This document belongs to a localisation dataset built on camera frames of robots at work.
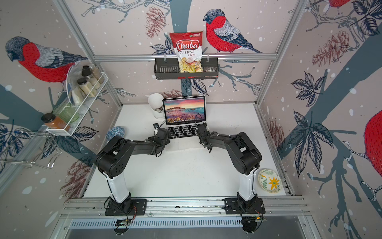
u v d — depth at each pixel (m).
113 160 0.50
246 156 0.50
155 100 1.06
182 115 1.04
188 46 0.80
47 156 0.67
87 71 0.80
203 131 0.80
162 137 0.80
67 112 0.70
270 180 0.81
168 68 0.95
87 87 0.76
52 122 0.60
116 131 1.01
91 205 0.76
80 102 0.72
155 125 0.88
